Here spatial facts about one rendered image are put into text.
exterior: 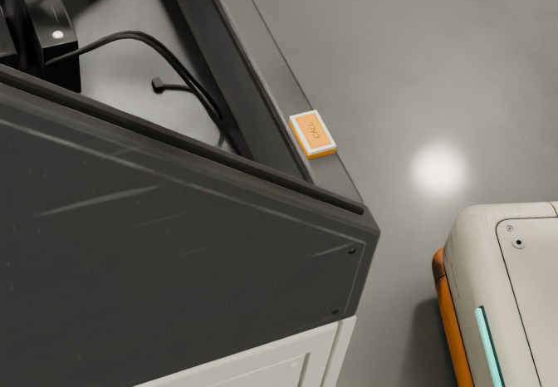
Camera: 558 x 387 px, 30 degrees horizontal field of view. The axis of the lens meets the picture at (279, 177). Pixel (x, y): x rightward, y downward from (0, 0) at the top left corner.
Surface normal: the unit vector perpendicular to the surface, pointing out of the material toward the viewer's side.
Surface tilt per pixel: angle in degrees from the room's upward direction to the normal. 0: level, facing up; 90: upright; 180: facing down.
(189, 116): 0
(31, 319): 90
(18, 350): 90
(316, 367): 90
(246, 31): 0
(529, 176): 0
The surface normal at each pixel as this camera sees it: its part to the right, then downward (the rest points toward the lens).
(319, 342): 0.38, 0.76
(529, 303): 0.10, -0.61
